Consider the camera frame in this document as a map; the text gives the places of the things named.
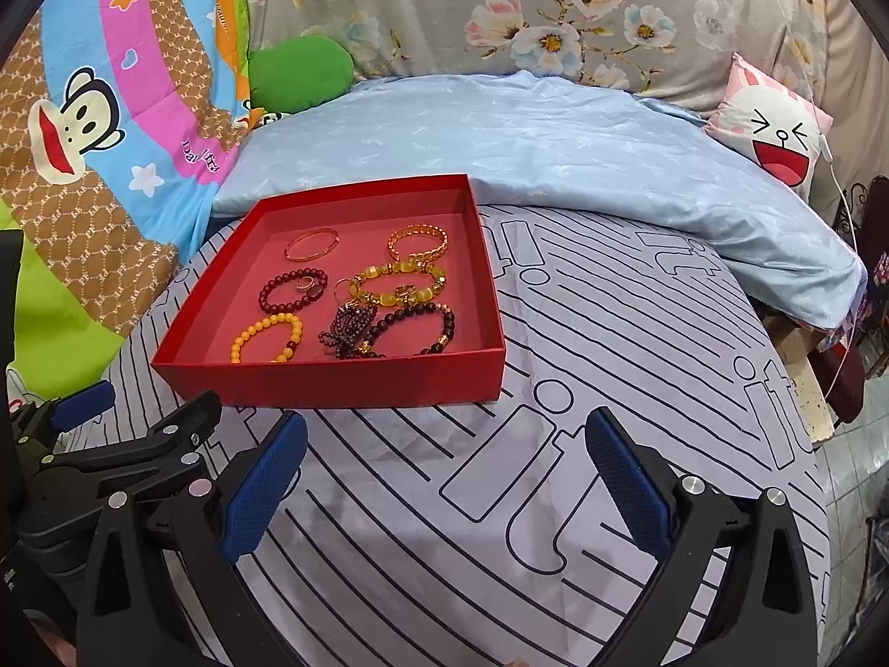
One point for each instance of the grey floral quilt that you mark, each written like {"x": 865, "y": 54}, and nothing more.
{"x": 451, "y": 0}

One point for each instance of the pink bunny face pillow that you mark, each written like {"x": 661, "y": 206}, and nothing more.
{"x": 771, "y": 125}

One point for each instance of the thin gold bangle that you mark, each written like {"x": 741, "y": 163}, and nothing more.
{"x": 292, "y": 255}

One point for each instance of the cartoon monkey printed blanket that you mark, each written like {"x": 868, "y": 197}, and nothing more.
{"x": 104, "y": 174}

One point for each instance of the light blue quilt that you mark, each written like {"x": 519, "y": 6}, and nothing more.
{"x": 555, "y": 139}

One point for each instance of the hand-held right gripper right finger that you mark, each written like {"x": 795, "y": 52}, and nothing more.
{"x": 628, "y": 493}

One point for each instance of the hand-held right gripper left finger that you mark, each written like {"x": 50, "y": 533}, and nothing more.
{"x": 264, "y": 493}

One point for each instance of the cardboard box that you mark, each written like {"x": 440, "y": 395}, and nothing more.
{"x": 809, "y": 389}

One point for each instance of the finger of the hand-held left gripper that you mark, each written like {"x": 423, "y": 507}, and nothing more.
{"x": 83, "y": 406}
{"x": 187, "y": 417}

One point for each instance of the grey striped bed sheet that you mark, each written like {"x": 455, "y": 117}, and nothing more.
{"x": 625, "y": 361}

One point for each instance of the red cardboard box tray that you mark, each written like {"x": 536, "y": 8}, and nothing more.
{"x": 312, "y": 385}

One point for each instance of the green pillow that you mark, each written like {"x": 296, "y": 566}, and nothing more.
{"x": 298, "y": 73}

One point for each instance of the dark red cushion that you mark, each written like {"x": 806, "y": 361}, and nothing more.
{"x": 844, "y": 382}

